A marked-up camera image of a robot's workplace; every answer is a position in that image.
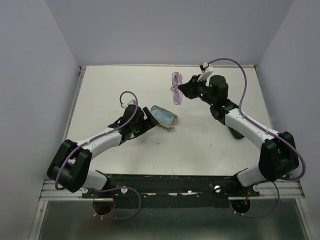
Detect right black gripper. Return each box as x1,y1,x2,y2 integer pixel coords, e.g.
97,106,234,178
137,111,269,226
177,74,216,106

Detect blue cleaning cloth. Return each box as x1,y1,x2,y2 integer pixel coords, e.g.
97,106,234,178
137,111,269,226
151,107,175,125

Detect purple lens sunglasses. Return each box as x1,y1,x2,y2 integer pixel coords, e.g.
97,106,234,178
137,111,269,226
171,72,183,105

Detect marbled glasses case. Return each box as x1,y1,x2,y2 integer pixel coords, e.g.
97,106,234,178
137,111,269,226
150,105,179,130

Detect black glasses case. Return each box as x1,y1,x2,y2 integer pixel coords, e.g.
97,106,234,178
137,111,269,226
227,126,244,140

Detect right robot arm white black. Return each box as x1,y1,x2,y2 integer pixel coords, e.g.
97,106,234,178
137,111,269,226
177,75,299,196

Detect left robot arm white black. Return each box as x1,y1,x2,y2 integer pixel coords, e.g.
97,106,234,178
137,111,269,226
46,104,159,198

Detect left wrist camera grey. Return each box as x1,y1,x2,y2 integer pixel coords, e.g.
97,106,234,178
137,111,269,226
127,99,137,106

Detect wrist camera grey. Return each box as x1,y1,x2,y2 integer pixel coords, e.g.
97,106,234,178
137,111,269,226
197,62,214,82
127,99,137,106

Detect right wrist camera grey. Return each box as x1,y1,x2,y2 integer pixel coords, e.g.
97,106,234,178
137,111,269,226
197,62,214,82

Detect black mounting base rail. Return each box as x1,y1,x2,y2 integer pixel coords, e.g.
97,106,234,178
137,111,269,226
82,174,260,209

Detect aluminium frame rail left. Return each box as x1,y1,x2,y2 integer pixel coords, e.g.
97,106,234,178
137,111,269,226
62,66,87,142

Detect aluminium frame rail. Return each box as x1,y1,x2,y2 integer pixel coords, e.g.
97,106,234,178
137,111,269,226
30,180,311,240
62,66,87,142

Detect aluminium frame rail front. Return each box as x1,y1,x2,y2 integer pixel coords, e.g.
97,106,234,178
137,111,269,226
30,180,311,240

